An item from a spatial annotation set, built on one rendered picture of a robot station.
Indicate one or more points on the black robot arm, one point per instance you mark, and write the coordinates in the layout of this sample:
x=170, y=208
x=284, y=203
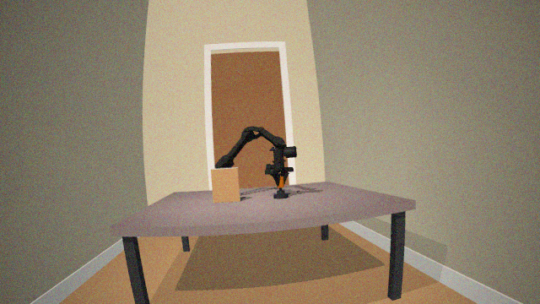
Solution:
x=248, y=135

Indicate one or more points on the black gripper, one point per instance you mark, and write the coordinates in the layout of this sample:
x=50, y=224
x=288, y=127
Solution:
x=279, y=167

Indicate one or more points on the orange knob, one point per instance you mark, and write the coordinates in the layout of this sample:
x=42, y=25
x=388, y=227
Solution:
x=281, y=182

